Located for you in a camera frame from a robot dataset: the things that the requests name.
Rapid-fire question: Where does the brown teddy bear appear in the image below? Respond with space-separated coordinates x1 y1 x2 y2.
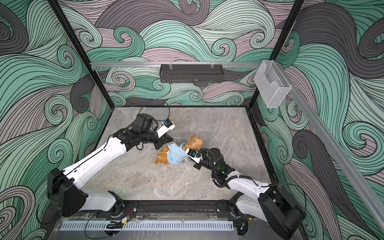
155 136 203 165

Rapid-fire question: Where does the light blue bear hoodie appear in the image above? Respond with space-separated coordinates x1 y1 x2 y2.
167 143 189 165

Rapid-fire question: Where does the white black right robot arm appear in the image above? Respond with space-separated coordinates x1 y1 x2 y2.
186 148 306 240

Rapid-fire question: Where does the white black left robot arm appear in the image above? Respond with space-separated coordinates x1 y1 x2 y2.
47 114 175 217

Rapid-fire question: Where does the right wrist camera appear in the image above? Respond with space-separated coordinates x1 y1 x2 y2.
186 148 202 164

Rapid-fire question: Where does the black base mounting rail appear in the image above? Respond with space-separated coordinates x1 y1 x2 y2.
56 199 298 218

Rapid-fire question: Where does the black perforated wall tray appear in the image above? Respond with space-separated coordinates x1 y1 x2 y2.
160 65 224 84

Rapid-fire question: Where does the aluminium back wall rail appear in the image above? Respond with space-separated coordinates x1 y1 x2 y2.
90 61 262 69

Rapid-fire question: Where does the aluminium wall rail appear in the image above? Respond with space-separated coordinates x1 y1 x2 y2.
90 61 262 69
275 63 384 230

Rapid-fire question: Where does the clear plastic wall holder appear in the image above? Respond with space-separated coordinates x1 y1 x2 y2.
254 60 292 109

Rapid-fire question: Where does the white slotted cable duct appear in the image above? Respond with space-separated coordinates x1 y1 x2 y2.
60 220 234 231

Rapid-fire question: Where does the aluminium right wall rail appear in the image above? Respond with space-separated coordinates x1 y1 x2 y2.
275 63 384 230

